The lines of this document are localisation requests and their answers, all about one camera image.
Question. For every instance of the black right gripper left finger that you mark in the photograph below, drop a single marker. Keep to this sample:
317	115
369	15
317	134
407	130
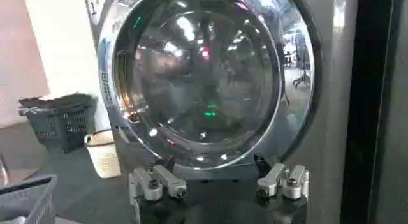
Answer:
159	182

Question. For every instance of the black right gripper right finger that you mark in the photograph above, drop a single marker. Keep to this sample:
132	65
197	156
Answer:
280	180

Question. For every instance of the white laundry basket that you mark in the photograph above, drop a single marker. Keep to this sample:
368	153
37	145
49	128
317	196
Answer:
102	155

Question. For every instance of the grey dryer machine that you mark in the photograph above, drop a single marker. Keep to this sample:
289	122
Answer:
331	94

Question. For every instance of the round glass dryer door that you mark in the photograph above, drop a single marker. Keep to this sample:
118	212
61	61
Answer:
204	78

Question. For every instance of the dark grey laundry basket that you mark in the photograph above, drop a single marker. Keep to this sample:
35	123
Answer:
60	121

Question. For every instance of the light grey laundry basket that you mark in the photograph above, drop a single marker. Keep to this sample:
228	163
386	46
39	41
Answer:
27	201

